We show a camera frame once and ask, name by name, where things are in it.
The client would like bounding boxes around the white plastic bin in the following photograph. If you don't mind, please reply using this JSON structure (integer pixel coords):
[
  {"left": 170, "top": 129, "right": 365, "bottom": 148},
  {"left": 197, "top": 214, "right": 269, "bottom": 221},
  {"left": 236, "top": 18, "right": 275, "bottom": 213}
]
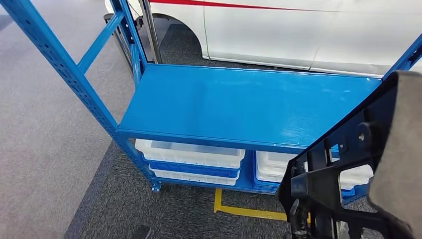
[
  {"left": 134, "top": 138, "right": 246, "bottom": 169},
  {"left": 255, "top": 165, "right": 373, "bottom": 191},
  {"left": 256, "top": 150, "right": 374, "bottom": 185},
  {"left": 148, "top": 165, "right": 240, "bottom": 186}
]

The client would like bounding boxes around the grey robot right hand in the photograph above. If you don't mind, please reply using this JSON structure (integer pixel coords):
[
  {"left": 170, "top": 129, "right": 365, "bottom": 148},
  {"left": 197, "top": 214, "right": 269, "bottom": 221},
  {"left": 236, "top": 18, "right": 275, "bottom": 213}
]
[{"left": 288, "top": 198, "right": 311, "bottom": 239}]

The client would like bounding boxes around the blue metal shelf rack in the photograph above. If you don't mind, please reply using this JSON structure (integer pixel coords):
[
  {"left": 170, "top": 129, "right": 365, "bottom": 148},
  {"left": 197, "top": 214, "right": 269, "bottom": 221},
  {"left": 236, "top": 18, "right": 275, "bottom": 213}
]
[{"left": 0, "top": 0, "right": 422, "bottom": 204}]

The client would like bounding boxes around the chrome stanchion post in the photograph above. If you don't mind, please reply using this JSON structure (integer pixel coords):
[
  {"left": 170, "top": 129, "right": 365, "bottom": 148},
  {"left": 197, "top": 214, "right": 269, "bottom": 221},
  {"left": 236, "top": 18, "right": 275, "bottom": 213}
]
[{"left": 138, "top": 0, "right": 163, "bottom": 64}]

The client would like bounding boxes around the black plastic panel part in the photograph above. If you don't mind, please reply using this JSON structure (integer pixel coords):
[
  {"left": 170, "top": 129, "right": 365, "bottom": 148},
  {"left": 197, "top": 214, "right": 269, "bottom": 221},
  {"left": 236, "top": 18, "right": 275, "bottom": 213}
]
[{"left": 278, "top": 70, "right": 422, "bottom": 239}]

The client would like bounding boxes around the white car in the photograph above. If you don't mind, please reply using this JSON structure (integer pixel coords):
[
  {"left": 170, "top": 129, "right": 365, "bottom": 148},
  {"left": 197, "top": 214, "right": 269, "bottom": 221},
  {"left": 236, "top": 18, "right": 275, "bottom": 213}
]
[{"left": 105, "top": 0, "right": 422, "bottom": 78}]

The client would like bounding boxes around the yellow floor tape square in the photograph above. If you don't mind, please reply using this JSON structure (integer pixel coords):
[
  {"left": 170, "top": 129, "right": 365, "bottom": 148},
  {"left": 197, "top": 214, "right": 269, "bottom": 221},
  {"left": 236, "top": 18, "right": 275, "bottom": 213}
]
[{"left": 213, "top": 188, "right": 311, "bottom": 225}]

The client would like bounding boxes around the black-topped stanchion post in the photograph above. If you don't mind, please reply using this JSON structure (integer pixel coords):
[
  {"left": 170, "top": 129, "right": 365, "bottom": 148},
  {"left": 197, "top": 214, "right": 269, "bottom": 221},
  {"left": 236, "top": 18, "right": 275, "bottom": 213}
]
[{"left": 104, "top": 13, "right": 134, "bottom": 72}]

